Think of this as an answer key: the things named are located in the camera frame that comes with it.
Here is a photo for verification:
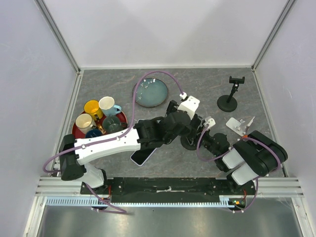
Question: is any blue ceramic plate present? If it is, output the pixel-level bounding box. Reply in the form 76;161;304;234
135;78;168;108

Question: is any black phone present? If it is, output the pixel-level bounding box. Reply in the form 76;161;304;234
190;114;203;131

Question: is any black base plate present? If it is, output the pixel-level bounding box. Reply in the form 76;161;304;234
93;177;255;203

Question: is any grey mug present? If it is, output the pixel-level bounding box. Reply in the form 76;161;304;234
102;116;123;134

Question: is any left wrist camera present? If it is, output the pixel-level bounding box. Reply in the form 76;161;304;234
177;96;200;119

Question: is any red round tray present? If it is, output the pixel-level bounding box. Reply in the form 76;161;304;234
72;112;127;139

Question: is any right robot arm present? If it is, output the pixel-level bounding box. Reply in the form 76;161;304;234
195;129;288;195

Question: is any yellow mug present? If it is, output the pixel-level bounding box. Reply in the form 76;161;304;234
83;100;104;121

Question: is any cream cup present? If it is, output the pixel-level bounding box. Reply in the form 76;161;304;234
75;114;97;134

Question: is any white light-blue mug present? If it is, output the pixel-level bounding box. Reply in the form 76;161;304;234
98;96;121;117

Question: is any lilac case phone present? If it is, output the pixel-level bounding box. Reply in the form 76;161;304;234
130;148;156;166

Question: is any dark blue mug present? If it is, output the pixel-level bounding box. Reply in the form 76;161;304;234
85;129;104;138

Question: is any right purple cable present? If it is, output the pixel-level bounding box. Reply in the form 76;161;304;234
197;124;282;214

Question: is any white folding phone stand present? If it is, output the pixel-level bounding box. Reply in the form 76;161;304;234
226;117;255;137

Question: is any black phone stand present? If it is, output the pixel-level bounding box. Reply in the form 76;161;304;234
217;76;245;112
180;136;199;151

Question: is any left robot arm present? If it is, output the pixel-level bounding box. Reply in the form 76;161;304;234
59;96;200;194

